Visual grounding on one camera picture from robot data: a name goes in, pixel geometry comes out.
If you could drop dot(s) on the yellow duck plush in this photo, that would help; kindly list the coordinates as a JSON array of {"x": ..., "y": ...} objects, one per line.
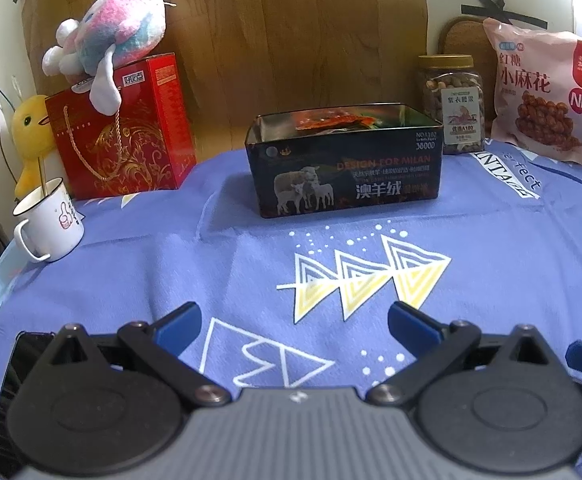
[{"x": 33, "y": 137}]

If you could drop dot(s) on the blue printed tablecloth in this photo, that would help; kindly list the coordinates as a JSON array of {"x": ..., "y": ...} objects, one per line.
[{"x": 302, "y": 302}]

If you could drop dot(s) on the red gift bag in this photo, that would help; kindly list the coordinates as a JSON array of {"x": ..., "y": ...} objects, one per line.
[{"x": 145, "y": 146}]

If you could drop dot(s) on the pink fried-twist snack bag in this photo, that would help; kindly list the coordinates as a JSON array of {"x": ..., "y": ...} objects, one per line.
[{"x": 538, "y": 90}]

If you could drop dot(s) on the wooden panel backdrop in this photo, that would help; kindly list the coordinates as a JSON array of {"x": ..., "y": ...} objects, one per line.
[{"x": 241, "y": 58}]

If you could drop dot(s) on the red spicy snack packet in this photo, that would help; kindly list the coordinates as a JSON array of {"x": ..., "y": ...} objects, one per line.
[{"x": 326, "y": 119}]

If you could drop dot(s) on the smartphone with pink case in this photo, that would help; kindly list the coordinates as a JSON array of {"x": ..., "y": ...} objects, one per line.
[{"x": 28, "y": 347}]

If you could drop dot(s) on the round wooden board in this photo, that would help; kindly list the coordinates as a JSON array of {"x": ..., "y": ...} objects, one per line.
[{"x": 465, "y": 35}]

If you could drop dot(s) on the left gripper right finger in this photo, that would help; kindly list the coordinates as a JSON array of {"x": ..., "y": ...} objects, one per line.
[{"x": 439, "y": 350}]

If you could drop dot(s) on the white enamel mug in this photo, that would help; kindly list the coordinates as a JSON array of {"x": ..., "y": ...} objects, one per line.
[{"x": 48, "y": 226}]

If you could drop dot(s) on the pastel plush toy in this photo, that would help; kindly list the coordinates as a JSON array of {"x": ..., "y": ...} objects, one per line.
[{"x": 111, "y": 34}]

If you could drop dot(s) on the black sheep-print tin box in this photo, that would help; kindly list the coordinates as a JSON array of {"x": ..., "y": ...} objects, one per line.
[{"x": 299, "y": 173}]

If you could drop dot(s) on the green snack packet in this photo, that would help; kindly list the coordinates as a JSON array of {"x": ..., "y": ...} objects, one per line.
[{"x": 386, "y": 115}]

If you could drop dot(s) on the stick in mug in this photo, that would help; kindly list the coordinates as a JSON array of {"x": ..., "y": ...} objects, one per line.
[{"x": 42, "y": 174}]

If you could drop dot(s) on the nut jar with gold lid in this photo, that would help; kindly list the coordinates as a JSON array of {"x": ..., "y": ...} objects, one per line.
[{"x": 452, "y": 94}]

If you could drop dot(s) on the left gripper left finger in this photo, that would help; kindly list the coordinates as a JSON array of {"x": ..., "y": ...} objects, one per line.
[{"x": 156, "y": 348}]

